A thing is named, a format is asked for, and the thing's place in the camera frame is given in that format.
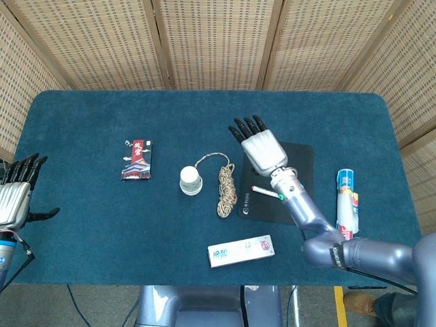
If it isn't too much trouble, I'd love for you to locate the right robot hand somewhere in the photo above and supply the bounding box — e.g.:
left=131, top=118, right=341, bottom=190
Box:
left=228, top=114, right=289, bottom=177

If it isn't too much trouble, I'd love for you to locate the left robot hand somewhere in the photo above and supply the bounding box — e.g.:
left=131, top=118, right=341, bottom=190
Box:
left=0, top=153, right=61, bottom=228

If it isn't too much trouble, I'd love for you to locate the white paper cup green flower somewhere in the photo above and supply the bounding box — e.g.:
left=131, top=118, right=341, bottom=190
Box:
left=179, top=166, right=202, bottom=191

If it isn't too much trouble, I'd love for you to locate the black mouse pad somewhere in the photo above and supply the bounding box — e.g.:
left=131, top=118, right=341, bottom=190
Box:
left=237, top=140, right=315, bottom=226

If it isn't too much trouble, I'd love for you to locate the dark illustrated Chinese palace box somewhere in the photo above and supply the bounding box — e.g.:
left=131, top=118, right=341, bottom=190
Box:
left=120, top=138, right=153, bottom=181

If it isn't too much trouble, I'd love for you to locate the white marker red cap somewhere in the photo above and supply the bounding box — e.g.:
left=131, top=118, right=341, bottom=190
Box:
left=251, top=185, right=281, bottom=200

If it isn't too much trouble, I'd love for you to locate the blue table cloth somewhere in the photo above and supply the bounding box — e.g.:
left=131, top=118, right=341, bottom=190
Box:
left=13, top=89, right=431, bottom=286

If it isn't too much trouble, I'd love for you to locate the plastic wrap roll package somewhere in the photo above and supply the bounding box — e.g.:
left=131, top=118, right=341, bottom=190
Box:
left=335, top=168, right=360, bottom=236

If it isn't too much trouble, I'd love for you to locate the white pink toothpaste box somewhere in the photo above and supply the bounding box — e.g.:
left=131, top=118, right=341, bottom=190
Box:
left=207, top=234, right=276, bottom=268

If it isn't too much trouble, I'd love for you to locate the woven wooden folding screen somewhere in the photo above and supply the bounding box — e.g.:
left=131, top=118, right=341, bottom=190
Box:
left=0, top=0, right=436, bottom=239

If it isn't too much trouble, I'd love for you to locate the white table leg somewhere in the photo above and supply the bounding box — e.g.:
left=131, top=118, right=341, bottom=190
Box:
left=291, top=285, right=301, bottom=327

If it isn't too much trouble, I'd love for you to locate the grey robot torso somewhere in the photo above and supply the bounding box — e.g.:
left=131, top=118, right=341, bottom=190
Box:
left=134, top=285, right=284, bottom=327

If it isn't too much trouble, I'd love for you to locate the yellow floor tape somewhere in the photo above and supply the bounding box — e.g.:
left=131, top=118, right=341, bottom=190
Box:
left=333, top=285, right=349, bottom=327

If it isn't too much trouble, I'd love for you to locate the brown shoe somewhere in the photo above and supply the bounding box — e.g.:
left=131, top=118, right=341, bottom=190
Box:
left=343, top=292, right=377, bottom=316

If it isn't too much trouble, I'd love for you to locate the blue jeans leg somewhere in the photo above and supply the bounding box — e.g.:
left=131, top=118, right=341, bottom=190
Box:
left=374, top=292, right=425, bottom=327

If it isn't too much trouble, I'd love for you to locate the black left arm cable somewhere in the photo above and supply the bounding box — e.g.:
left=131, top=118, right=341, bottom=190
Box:
left=0, top=231, right=37, bottom=294

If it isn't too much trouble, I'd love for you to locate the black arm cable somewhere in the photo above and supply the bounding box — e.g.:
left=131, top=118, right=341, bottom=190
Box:
left=0, top=231, right=37, bottom=294
left=299, top=230, right=418, bottom=294

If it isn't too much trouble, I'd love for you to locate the braided beige rope bundle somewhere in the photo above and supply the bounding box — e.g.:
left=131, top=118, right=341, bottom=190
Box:
left=193, top=153, right=237, bottom=219

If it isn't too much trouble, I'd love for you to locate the blue floor cable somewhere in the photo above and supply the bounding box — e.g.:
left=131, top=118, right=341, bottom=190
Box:
left=66, top=285, right=91, bottom=327

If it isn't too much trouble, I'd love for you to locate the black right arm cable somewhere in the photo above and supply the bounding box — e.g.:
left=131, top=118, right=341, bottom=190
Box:
left=299, top=230, right=418, bottom=294

